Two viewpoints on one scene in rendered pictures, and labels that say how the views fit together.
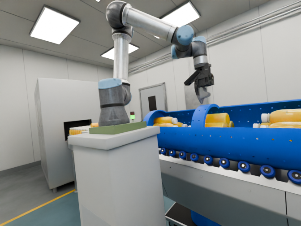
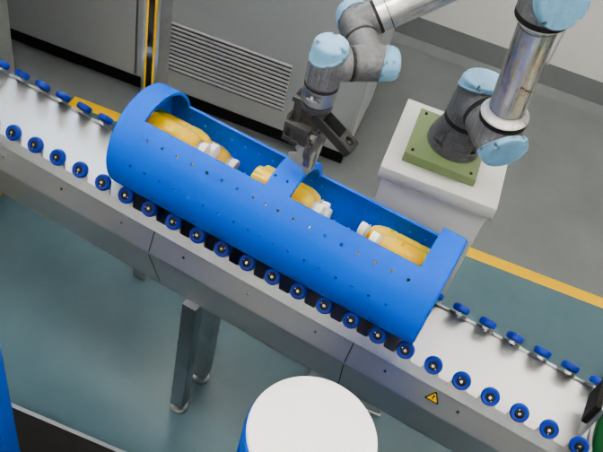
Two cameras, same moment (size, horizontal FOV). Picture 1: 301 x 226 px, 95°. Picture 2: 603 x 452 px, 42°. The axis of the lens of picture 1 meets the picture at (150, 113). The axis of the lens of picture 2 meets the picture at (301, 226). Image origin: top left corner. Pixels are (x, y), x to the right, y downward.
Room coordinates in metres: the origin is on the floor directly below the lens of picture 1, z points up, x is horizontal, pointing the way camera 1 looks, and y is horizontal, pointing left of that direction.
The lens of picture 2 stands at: (1.94, -0.96, 2.49)
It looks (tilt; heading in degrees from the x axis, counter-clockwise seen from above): 47 degrees down; 149
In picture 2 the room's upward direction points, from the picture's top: 16 degrees clockwise
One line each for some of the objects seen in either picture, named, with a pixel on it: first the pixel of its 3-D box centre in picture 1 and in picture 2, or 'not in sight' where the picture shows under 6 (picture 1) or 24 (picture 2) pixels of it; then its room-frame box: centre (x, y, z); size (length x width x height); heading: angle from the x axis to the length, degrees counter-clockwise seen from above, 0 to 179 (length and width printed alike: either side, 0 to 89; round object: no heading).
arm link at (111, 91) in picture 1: (111, 92); (478, 98); (0.70, 0.19, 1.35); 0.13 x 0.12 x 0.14; 174
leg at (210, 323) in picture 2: not in sight; (209, 329); (0.59, -0.38, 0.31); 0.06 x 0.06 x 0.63; 42
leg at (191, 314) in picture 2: not in sight; (185, 359); (0.68, -0.49, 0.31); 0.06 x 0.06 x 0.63; 42
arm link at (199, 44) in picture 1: (198, 48); (327, 63); (0.78, -0.31, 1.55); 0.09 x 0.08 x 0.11; 84
